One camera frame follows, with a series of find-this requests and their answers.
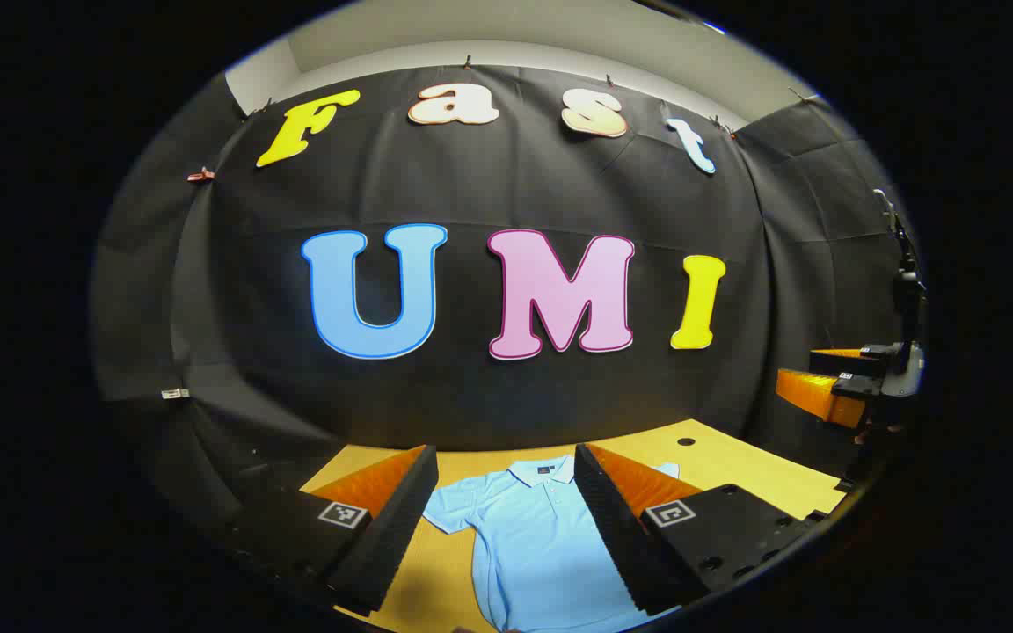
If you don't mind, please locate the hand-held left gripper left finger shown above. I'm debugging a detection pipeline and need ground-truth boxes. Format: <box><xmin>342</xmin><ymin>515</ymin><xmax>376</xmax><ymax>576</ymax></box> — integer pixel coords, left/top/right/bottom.
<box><xmin>225</xmin><ymin>444</ymin><xmax>440</xmax><ymax>618</ymax></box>

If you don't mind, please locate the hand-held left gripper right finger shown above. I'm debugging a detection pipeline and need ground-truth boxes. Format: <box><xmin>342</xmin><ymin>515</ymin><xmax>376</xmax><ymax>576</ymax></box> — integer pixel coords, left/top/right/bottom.
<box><xmin>573</xmin><ymin>443</ymin><xmax>828</xmax><ymax>616</ymax></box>

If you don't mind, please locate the light blue polo T-shirt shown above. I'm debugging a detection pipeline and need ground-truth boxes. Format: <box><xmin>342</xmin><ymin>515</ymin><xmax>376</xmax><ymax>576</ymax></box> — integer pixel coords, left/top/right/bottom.
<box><xmin>423</xmin><ymin>455</ymin><xmax>681</xmax><ymax>633</ymax></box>

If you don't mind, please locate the black backdrop cloth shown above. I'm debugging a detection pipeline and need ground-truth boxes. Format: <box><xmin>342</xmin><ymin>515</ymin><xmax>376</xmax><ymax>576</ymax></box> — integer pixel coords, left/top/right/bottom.
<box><xmin>89</xmin><ymin>63</ymin><xmax>921</xmax><ymax>546</ymax></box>

